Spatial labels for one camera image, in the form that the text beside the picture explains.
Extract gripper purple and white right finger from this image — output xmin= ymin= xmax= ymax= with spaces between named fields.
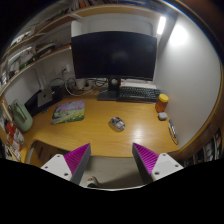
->
xmin=132 ymin=143 xmax=183 ymax=184

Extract wooden wall shelf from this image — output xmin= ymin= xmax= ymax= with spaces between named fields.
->
xmin=0 ymin=0 xmax=162 ymax=95

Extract orange jar with yellow lid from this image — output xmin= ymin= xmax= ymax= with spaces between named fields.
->
xmin=155 ymin=94 xmax=169 ymax=113

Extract green bag with handle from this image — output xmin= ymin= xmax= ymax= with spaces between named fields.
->
xmin=11 ymin=99 xmax=33 ymax=132

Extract dark mechanical keyboard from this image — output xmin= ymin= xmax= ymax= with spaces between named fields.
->
xmin=118 ymin=86 xmax=160 ymax=103

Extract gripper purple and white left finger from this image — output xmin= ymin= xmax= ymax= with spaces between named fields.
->
xmin=42 ymin=144 xmax=91 ymax=185

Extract black computer monitor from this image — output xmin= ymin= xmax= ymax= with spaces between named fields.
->
xmin=71 ymin=31 xmax=157 ymax=101

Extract silver mini desktop computer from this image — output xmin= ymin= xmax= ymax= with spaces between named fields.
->
xmin=38 ymin=88 xmax=52 ymax=107

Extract tangled black cables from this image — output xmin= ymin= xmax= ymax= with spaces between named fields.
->
xmin=49 ymin=76 xmax=109 ymax=98

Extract floral mouse pad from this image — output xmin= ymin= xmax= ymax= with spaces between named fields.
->
xmin=51 ymin=100 xmax=85 ymax=125

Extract small grey earbuds case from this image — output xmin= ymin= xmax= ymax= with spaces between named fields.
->
xmin=158 ymin=112 xmax=167 ymax=121

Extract grey computer mouse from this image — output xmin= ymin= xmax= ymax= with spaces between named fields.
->
xmin=109 ymin=117 xmax=126 ymax=131

